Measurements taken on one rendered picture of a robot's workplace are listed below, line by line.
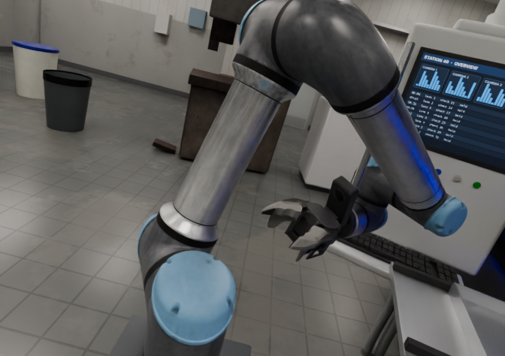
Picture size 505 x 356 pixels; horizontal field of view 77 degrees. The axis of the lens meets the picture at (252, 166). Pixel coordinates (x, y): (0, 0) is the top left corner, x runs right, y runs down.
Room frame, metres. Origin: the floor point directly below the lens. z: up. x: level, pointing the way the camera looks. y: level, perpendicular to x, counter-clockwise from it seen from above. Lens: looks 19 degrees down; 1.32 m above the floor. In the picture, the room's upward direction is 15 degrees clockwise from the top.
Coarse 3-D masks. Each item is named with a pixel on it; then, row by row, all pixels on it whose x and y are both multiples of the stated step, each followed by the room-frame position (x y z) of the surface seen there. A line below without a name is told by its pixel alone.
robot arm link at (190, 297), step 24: (168, 264) 0.37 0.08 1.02; (192, 264) 0.38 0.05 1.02; (216, 264) 0.40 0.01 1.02; (144, 288) 0.39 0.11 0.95; (168, 288) 0.33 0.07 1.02; (192, 288) 0.34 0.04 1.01; (216, 288) 0.36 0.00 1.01; (168, 312) 0.31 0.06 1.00; (192, 312) 0.31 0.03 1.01; (216, 312) 0.32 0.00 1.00; (168, 336) 0.31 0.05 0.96; (192, 336) 0.31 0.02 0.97; (216, 336) 0.32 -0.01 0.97
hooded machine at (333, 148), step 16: (320, 112) 3.90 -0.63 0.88; (336, 112) 3.54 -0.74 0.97; (320, 128) 3.66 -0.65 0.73; (336, 128) 3.55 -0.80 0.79; (352, 128) 3.56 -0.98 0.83; (320, 144) 3.54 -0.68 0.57; (336, 144) 3.55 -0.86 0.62; (352, 144) 3.57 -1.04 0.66; (304, 160) 3.91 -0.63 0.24; (320, 160) 3.54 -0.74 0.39; (336, 160) 3.56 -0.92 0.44; (352, 160) 3.57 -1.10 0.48; (304, 176) 3.66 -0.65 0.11; (320, 176) 3.55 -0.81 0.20; (336, 176) 3.56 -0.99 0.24
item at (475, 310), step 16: (464, 288) 0.70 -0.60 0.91; (464, 304) 0.63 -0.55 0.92; (480, 304) 0.69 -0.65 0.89; (496, 304) 0.68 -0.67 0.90; (464, 320) 0.59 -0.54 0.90; (480, 320) 0.63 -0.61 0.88; (496, 320) 0.65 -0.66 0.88; (480, 336) 0.57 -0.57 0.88; (496, 336) 0.59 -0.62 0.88; (480, 352) 0.50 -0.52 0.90; (496, 352) 0.54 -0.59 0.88
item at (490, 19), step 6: (504, 0) 1.14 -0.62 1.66; (498, 6) 1.15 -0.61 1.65; (504, 6) 1.13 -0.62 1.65; (498, 12) 1.14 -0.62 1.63; (504, 12) 1.13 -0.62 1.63; (486, 18) 1.17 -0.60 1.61; (492, 18) 1.13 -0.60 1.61; (498, 18) 1.12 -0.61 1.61; (504, 18) 1.11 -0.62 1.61; (498, 24) 1.11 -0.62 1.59; (504, 24) 1.11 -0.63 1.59
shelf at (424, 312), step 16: (400, 288) 0.68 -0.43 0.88; (416, 288) 0.69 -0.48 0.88; (432, 288) 0.71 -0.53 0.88; (400, 304) 0.61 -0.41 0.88; (416, 304) 0.63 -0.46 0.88; (432, 304) 0.65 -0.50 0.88; (448, 304) 0.66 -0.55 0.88; (400, 320) 0.56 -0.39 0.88; (416, 320) 0.57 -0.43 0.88; (432, 320) 0.59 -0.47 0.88; (448, 320) 0.60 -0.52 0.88; (400, 336) 0.52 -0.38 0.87; (416, 336) 0.52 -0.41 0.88; (432, 336) 0.54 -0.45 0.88; (448, 336) 0.55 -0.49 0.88; (464, 336) 0.56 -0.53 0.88; (400, 352) 0.49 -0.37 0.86; (448, 352) 0.50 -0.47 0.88; (464, 352) 0.52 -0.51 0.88
